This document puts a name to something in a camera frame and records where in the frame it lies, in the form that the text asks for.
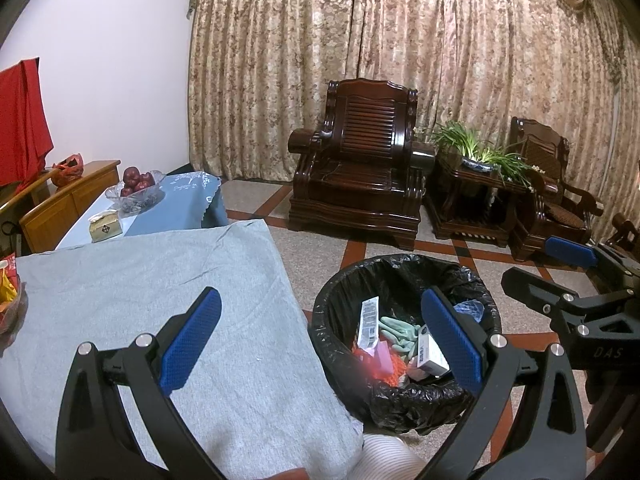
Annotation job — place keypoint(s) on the snack packet at edge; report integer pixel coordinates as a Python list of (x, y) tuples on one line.
[(17, 320)]

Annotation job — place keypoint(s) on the red snack packet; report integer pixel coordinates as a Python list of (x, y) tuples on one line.
[(6, 265)]

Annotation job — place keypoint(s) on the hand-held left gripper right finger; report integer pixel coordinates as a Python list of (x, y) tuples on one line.
[(452, 340)]

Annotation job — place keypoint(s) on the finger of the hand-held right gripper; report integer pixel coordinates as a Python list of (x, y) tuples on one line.
[(530, 287), (570, 252)]

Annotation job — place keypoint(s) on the beige tissue box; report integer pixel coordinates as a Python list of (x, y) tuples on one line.
[(106, 230)]

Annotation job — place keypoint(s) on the white squeeze tube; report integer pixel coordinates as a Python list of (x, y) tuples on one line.
[(369, 322)]

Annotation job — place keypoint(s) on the clear glass fruit bowl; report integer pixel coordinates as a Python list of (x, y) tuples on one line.
[(155, 195)]

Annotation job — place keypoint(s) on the beige patterned curtain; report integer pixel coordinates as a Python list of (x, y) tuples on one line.
[(400, 25)]

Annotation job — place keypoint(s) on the blue plastic bag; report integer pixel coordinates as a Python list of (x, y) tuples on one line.
[(470, 310)]

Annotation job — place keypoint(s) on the red knotted plastic bag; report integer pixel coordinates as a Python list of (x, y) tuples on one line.
[(67, 172)]

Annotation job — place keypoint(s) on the blue tablecloth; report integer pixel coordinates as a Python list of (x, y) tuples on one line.
[(180, 205)]

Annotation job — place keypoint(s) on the yellow snack packet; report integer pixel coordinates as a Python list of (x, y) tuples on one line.
[(7, 290)]

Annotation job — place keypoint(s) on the light wooden cabinet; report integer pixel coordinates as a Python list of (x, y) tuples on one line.
[(65, 210)]

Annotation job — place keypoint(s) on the orange green toy carrot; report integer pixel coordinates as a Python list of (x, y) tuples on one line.
[(400, 335)]

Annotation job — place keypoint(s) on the black bag lined trash bin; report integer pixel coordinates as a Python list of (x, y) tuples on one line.
[(350, 290)]

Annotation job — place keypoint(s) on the white cardboard box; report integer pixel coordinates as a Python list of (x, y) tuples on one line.
[(430, 352)]

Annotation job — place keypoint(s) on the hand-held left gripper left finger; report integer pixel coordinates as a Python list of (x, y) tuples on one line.
[(192, 340)]

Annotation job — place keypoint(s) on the dark wooden side table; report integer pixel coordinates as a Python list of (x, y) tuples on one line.
[(465, 205)]

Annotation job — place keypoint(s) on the green leafy plant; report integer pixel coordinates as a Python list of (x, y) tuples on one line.
[(460, 137)]

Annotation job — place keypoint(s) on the red cloth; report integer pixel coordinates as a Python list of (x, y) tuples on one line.
[(22, 120)]

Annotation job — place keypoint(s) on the person's striped clothing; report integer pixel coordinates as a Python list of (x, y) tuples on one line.
[(385, 460)]

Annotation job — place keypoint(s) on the dark wooden armchair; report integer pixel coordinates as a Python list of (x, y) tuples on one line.
[(360, 170), (555, 195), (627, 232)]

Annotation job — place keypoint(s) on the red apple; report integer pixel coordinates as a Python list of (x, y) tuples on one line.
[(127, 191), (131, 176), (146, 180)]

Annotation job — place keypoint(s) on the blue white plant dish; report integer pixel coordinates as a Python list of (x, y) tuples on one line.
[(477, 165)]

